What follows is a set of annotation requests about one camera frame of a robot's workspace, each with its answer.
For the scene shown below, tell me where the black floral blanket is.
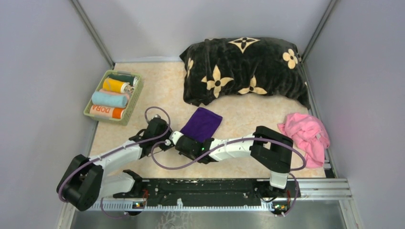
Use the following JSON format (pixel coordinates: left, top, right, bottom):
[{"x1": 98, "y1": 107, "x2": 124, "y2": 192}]
[{"x1": 180, "y1": 37, "x2": 311, "y2": 109}]

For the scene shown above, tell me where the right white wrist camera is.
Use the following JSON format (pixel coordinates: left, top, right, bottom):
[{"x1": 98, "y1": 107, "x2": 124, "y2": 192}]
[{"x1": 169, "y1": 131, "x2": 184, "y2": 145}]

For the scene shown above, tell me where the light blue towel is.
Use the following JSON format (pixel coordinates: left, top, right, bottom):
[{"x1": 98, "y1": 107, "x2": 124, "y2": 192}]
[{"x1": 91, "y1": 92, "x2": 128, "y2": 108}]

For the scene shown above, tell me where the dark green rolled towel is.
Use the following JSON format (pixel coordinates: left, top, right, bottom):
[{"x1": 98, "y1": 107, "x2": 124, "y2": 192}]
[{"x1": 107, "y1": 73, "x2": 138, "y2": 86}]

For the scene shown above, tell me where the yellow rolled towel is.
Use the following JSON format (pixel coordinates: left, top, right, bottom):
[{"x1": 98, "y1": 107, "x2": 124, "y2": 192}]
[{"x1": 102, "y1": 78, "x2": 131, "y2": 93}]

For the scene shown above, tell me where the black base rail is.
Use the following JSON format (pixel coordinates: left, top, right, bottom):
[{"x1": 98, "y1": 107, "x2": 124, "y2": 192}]
[{"x1": 113, "y1": 178, "x2": 301, "y2": 207}]

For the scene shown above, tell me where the purple towel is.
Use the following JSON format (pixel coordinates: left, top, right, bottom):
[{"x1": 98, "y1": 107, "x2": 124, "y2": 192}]
[{"x1": 180, "y1": 107, "x2": 223, "y2": 143}]

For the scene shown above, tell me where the green plastic basket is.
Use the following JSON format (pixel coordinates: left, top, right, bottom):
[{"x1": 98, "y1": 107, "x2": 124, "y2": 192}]
[{"x1": 83, "y1": 70, "x2": 144, "y2": 125}]

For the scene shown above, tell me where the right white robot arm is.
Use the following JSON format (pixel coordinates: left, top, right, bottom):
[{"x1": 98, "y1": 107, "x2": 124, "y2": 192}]
[{"x1": 169, "y1": 126, "x2": 293, "y2": 197}]

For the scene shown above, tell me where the pink rolled towel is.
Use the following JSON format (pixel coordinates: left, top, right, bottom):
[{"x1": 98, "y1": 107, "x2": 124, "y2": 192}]
[{"x1": 99, "y1": 89, "x2": 130, "y2": 100}]

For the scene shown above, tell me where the orange DORA rolled towel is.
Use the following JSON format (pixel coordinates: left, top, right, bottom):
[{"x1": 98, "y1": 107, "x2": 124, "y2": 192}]
[{"x1": 89, "y1": 104, "x2": 125, "y2": 119}]

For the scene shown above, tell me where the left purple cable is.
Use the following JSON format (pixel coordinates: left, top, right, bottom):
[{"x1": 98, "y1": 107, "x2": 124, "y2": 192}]
[{"x1": 57, "y1": 106, "x2": 171, "y2": 220}]

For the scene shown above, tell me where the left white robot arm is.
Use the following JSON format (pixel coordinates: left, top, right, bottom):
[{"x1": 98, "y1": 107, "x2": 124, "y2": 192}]
[{"x1": 56, "y1": 116, "x2": 173, "y2": 211}]

